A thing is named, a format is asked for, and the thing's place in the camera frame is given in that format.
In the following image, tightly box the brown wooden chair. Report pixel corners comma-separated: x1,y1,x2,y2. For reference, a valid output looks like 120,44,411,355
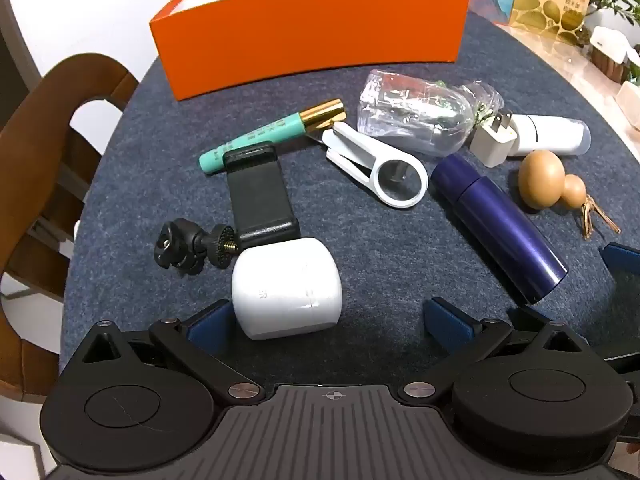
0,54,141,401

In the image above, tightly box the white charger plug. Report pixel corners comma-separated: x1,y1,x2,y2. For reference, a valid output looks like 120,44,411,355
469,109,521,168

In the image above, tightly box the black phone holder clamp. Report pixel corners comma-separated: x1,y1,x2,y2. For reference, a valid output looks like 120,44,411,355
221,144,302,250

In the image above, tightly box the dark blue metal flask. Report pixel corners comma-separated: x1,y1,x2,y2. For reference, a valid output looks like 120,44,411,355
430,154,569,306

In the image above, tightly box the orange cardboard box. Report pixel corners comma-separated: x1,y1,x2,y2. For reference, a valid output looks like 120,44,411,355
149,0,472,103

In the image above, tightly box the teal tube with gold cap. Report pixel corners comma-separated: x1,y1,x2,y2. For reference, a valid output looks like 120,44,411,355
198,100,347,177

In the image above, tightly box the white magnifier nail clipper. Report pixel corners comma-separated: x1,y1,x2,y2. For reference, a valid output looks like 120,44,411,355
321,121,430,209

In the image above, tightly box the white plastic box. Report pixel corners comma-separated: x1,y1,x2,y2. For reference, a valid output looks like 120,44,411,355
616,82,640,136

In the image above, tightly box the black ball head mount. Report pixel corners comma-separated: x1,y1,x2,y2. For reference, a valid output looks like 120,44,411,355
154,220,238,275

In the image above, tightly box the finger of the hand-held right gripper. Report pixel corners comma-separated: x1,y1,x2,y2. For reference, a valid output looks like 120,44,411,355
507,304,553,333
598,241,640,291

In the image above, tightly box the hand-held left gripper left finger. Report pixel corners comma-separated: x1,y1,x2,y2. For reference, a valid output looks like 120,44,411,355
65,300,266,403

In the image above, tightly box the white rounded case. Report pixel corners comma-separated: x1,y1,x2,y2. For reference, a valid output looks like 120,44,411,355
231,236,345,341

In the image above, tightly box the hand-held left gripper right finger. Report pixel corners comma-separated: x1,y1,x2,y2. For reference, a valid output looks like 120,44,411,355
400,297,596,406

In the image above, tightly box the white cylindrical bottle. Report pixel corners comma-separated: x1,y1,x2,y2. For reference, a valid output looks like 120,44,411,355
510,114,592,157

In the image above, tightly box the gold patterned box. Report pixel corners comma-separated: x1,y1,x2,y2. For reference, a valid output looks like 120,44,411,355
507,0,593,48

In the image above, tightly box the wooden gourd keychain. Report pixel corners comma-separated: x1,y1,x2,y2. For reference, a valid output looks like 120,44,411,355
517,150,622,240

